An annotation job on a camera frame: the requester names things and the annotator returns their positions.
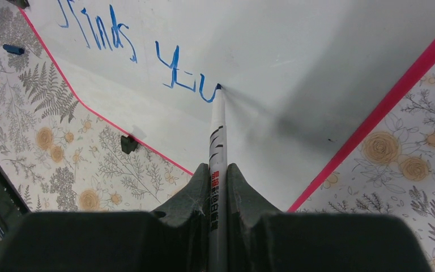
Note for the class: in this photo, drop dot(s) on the pink framed whiteboard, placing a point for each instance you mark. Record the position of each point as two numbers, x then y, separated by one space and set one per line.
299 77

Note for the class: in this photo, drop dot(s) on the black whiteboard foot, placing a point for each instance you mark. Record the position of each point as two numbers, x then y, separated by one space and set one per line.
128 144

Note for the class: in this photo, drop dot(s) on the whiteboard marker pen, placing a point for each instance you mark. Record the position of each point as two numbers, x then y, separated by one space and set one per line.
217 161

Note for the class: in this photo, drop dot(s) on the blue marker cap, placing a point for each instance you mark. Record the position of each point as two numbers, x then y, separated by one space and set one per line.
12 49

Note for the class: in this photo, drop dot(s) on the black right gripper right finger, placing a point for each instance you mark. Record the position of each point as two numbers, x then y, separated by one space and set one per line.
262 238

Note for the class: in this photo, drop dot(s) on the floral tablecloth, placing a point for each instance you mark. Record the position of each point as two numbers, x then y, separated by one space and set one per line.
60 156

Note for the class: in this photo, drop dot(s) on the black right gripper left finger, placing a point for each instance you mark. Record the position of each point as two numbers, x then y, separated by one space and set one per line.
172 237

